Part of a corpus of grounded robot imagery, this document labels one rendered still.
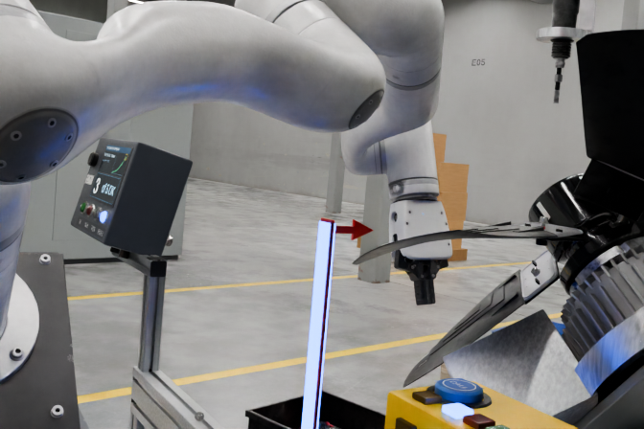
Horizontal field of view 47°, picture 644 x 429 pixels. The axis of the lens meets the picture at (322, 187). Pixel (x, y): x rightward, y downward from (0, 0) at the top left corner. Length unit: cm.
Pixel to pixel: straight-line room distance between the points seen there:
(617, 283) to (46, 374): 68
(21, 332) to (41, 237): 625
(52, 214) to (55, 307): 622
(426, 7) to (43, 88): 53
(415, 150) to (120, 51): 72
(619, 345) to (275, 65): 51
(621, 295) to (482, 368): 20
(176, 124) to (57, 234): 160
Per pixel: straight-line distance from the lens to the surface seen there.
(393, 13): 91
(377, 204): 728
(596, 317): 100
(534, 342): 103
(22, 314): 91
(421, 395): 63
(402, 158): 124
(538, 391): 100
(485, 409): 64
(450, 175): 934
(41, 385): 88
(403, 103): 107
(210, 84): 72
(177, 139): 768
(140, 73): 64
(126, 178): 134
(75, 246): 728
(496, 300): 118
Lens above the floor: 127
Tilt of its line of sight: 3 degrees down
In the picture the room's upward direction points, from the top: 5 degrees clockwise
